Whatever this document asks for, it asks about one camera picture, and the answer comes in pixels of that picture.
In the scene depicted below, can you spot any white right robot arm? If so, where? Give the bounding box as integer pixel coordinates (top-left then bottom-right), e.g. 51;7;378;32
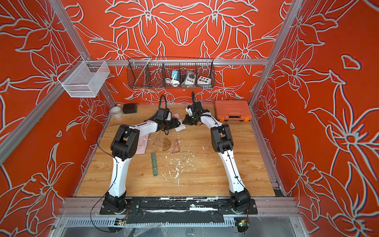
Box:
183;101;251;212

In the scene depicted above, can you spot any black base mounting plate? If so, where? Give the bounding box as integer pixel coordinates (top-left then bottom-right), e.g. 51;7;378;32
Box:
99;197;258;224

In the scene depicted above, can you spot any white round-dial device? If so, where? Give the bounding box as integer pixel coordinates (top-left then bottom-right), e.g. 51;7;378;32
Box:
182;71;196;86

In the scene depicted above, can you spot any white mesh wall basket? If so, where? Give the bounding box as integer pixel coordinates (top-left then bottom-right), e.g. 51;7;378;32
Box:
59;61;110;98

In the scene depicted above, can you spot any black wire wall basket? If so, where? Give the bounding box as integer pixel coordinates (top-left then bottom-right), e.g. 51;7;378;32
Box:
127;56;216;89

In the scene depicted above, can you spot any pink transparent triangle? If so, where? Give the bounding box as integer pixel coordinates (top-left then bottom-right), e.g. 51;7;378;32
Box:
171;139;181;154

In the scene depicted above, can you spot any pink transparent set square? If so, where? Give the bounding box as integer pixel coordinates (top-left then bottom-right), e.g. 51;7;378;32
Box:
153;133;164;148

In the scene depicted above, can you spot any blue small box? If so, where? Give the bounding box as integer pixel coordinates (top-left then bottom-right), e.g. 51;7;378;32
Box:
171;70;181;82

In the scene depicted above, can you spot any clear tape roll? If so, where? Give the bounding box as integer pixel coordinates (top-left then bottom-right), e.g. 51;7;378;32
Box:
110;106;124;119

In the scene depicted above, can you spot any small black box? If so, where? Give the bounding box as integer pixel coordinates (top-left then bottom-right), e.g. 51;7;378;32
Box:
122;103;138;114

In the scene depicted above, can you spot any white dotted cube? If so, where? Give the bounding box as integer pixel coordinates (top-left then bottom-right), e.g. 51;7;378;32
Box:
197;76;211;86

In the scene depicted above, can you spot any pink paper packet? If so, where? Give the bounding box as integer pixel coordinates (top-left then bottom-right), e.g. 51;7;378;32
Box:
172;114;187;132

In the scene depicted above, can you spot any orange plastic tool case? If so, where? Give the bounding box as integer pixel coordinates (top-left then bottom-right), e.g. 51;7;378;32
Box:
214;100;253;122

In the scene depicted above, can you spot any green straight ruler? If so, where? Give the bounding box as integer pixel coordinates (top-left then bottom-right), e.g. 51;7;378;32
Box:
151;152;159;177

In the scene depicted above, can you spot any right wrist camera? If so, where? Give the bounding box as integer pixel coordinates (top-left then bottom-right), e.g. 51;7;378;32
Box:
186;107;193;116

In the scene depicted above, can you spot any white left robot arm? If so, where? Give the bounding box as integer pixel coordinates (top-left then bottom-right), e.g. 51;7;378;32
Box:
100;108;181;215

